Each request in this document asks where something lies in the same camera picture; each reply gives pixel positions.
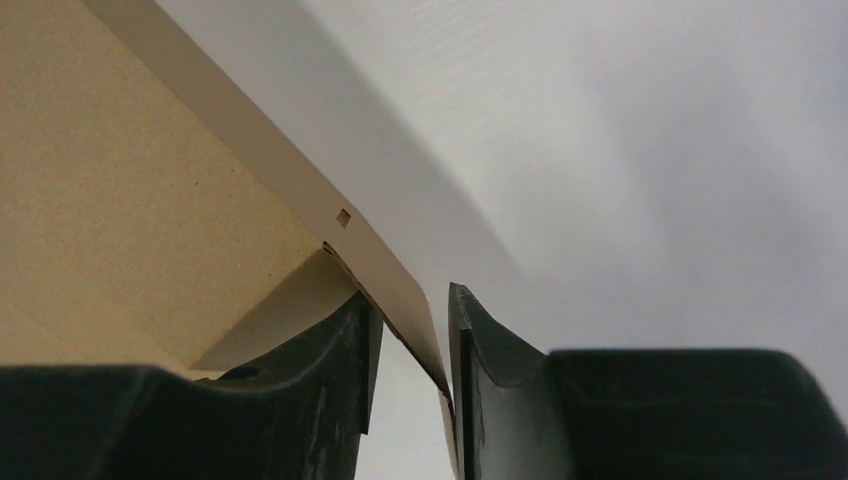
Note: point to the brown cardboard box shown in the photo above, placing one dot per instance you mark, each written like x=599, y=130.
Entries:
x=151, y=214

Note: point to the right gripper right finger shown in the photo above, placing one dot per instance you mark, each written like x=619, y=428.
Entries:
x=521, y=413

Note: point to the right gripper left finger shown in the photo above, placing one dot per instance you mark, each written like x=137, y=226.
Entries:
x=296, y=412

